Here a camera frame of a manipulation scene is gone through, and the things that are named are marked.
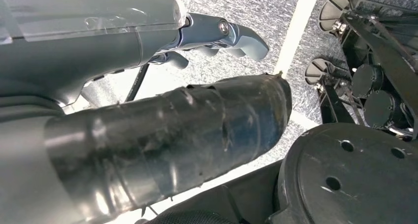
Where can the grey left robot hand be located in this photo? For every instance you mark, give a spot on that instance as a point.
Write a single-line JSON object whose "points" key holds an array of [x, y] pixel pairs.
{"points": [[147, 144]]}

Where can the black round robot joint housing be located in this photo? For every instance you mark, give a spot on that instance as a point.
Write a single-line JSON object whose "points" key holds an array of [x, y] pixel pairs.
{"points": [[359, 190]]}

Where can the black robot leg mechanism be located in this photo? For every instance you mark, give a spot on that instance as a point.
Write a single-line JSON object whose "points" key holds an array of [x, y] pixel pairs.
{"points": [[378, 108]]}

